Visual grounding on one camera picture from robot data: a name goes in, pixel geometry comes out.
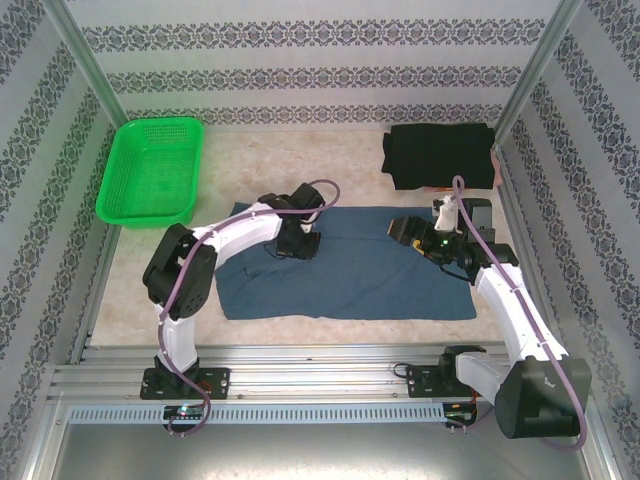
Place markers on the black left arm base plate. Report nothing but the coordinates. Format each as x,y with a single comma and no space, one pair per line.
215,382

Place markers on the grey metal base panel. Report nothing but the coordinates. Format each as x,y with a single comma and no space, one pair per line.
300,455

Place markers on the blue t-shirt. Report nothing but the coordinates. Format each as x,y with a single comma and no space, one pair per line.
350,280

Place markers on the green plastic basket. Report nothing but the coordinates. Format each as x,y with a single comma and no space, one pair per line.
150,170

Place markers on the aluminium mounting rail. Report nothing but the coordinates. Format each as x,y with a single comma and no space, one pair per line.
310,372

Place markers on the black folded t-shirt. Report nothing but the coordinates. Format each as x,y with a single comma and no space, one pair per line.
435,155

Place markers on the aluminium corner post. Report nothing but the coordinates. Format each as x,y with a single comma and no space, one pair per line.
535,70
90,65

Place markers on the aluminium side rail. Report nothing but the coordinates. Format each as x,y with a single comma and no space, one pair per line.
92,300

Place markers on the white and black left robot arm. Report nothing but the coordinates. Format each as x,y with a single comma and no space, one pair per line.
235,235

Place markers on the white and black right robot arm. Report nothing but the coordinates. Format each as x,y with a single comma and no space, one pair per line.
500,305

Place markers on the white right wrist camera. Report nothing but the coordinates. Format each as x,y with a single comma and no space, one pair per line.
445,215

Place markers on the small circuit board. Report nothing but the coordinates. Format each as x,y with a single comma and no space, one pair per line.
460,410
185,411

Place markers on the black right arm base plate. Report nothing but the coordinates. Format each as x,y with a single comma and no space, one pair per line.
422,382

